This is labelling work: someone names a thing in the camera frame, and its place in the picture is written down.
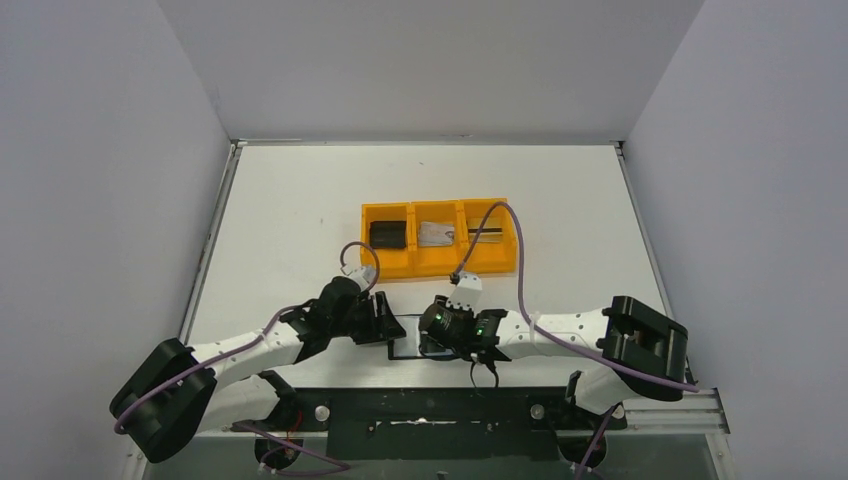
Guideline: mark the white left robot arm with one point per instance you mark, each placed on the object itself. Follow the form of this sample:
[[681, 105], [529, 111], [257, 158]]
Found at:
[[179, 390]]

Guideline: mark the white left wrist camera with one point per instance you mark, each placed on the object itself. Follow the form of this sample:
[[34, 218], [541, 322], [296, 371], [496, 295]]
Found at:
[[364, 276]]

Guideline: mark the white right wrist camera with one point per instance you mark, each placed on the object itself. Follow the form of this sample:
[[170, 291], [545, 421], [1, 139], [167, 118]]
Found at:
[[467, 291]]

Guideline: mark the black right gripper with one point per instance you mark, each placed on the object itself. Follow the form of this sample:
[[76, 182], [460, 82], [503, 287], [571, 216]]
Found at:
[[467, 310]]

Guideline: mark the silver patterned card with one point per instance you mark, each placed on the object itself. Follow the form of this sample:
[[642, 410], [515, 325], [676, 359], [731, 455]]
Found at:
[[433, 234]]

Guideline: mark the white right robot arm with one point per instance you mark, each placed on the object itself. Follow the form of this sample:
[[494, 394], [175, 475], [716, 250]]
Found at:
[[638, 351]]

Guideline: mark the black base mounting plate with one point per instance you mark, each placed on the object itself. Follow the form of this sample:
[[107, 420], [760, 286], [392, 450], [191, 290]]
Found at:
[[440, 423]]

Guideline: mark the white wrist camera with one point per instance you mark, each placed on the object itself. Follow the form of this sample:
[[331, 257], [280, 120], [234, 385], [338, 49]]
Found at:
[[364, 276], [467, 291]]

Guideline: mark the aluminium left side rail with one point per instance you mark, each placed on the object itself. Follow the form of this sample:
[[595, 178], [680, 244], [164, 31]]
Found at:
[[210, 239]]

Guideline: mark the yellow three-compartment bin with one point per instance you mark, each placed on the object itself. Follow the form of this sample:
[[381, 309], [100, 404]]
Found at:
[[420, 262]]

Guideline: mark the black wallet in bin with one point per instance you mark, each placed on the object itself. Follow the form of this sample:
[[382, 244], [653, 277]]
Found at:
[[387, 234]]

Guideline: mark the black leather card holder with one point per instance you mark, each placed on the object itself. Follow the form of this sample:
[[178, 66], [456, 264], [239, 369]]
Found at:
[[418, 347]]

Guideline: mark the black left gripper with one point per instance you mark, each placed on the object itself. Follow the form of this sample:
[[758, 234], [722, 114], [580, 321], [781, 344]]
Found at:
[[374, 316]]

